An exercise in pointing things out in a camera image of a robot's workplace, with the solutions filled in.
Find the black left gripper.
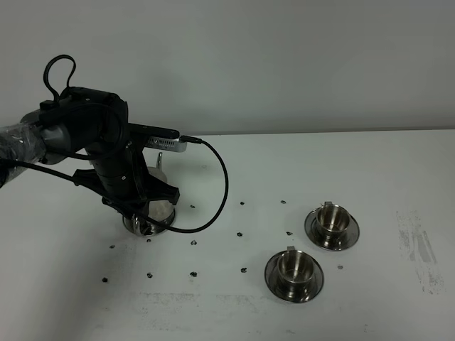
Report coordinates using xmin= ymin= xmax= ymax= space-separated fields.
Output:
xmin=73 ymin=141 xmax=179 ymax=220

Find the stainless steel teapot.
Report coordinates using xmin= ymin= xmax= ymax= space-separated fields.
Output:
xmin=122 ymin=152 xmax=176 ymax=237

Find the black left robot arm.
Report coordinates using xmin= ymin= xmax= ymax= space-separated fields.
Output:
xmin=1 ymin=87 xmax=180 ymax=218

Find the near stainless steel teacup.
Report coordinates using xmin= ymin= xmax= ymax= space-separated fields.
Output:
xmin=277 ymin=247 xmax=315 ymax=289

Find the stainless steel teacup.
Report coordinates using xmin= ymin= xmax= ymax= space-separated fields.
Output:
xmin=277 ymin=247 xmax=315 ymax=289
xmin=316 ymin=202 xmax=350 ymax=247

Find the far stainless steel teacup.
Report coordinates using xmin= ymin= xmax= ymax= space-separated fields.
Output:
xmin=316 ymin=202 xmax=350 ymax=247

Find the far stainless steel saucer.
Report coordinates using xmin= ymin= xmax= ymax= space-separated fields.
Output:
xmin=304 ymin=205 xmax=360 ymax=251

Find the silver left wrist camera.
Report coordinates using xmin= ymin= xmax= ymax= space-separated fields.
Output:
xmin=128 ymin=123 xmax=187 ymax=153

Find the black left camera cable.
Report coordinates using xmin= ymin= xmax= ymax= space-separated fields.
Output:
xmin=0 ymin=54 xmax=230 ymax=234

